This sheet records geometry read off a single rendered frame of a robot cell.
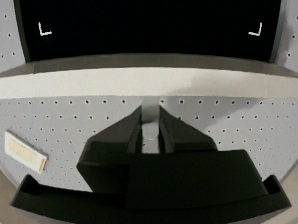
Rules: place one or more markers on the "white imager box with drawer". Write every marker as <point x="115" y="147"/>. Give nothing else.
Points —
<point x="149" y="48"/>

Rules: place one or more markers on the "grey flat base plate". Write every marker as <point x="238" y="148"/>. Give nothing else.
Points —
<point x="267" y="128"/>

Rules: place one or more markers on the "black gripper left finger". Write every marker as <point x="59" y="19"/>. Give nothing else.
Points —
<point x="120" y="136"/>

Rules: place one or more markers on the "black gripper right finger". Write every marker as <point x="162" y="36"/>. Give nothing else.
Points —
<point x="180" y="136"/>

